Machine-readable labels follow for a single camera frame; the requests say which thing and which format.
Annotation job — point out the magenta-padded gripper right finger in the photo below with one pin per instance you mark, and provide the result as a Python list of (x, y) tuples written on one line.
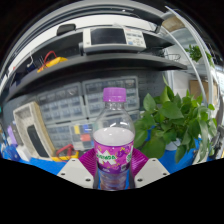
[(151, 171)]

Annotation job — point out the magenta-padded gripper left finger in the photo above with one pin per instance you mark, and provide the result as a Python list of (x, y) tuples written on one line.
[(74, 172)]

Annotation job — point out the clear bottle with purple cap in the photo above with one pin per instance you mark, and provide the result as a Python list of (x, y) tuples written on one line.
[(113, 156)]

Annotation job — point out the yellow multimeter with red leads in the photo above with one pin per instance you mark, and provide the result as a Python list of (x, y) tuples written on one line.
[(63, 156)]

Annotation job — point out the clear organizer box, coloured parts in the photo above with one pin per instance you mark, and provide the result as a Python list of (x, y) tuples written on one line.
[(81, 136)]

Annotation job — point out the grey small-parts drawer cabinet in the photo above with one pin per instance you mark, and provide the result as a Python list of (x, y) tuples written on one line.
[(96, 93), (61, 103), (135, 116), (58, 135)]

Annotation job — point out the black zip case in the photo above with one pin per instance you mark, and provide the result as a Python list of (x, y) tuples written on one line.
[(37, 141)]

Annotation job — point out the potted green plant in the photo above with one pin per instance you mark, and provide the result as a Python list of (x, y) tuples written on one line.
[(170, 120)]

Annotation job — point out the plain white box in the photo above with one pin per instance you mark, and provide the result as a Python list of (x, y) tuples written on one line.
[(22, 153)]

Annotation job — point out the white perforated tray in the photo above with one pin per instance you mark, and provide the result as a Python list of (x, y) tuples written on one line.
[(21, 116)]

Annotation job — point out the black workbench shelf unit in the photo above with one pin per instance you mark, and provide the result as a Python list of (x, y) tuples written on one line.
[(100, 65)]

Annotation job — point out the white metal rack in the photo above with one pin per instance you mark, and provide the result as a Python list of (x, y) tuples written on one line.
[(200, 53)]

